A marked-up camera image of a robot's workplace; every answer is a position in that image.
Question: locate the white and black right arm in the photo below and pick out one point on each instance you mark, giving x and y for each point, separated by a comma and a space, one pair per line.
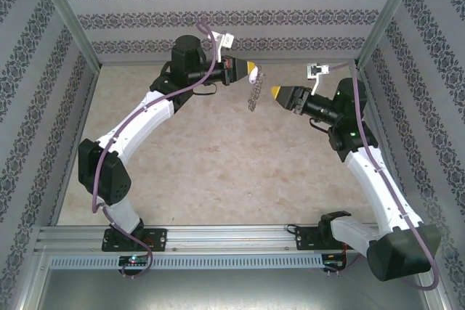
399, 252

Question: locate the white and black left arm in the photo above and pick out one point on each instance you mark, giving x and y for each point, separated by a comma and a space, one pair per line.
138, 117

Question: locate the small controller board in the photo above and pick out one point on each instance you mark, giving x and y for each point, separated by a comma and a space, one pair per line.
332, 263
134, 260

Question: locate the grey sheet metal panel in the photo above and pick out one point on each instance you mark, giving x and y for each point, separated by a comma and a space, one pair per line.
232, 290

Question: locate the aluminium frame rail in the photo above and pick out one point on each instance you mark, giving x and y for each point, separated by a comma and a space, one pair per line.
374, 121
86, 105
145, 62

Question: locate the aluminium frame post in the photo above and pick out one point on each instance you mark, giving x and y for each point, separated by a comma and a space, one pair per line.
388, 8
66, 8

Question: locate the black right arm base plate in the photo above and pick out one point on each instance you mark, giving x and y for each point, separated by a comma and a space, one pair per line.
305, 239

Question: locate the wide aluminium mounting rail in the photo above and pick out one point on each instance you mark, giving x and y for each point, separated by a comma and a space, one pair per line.
236, 239

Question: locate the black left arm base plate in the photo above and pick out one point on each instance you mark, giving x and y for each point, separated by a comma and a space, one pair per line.
158, 239

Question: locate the aluminium frame strut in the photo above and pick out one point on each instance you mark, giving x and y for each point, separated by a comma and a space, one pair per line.
27, 281
441, 302

